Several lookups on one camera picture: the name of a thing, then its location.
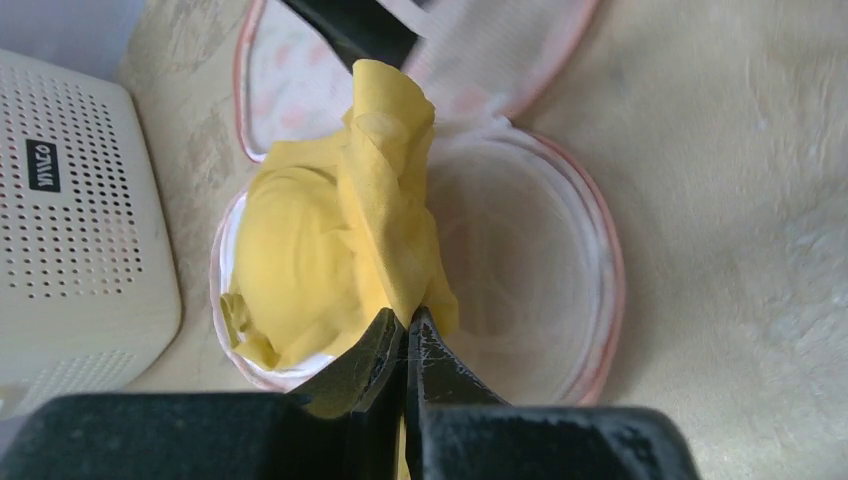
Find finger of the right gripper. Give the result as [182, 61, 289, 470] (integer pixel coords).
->
[282, 0, 419, 70]

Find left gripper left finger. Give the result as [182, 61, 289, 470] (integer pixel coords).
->
[1, 310, 406, 479]

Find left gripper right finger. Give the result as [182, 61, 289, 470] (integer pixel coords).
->
[405, 307, 700, 479]

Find yellow bra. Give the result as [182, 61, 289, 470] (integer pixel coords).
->
[221, 60, 459, 370]

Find floral bra laundry bag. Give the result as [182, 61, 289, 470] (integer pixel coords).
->
[234, 1, 625, 405]

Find cream laundry basket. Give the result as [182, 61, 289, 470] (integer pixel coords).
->
[1, 51, 181, 419]

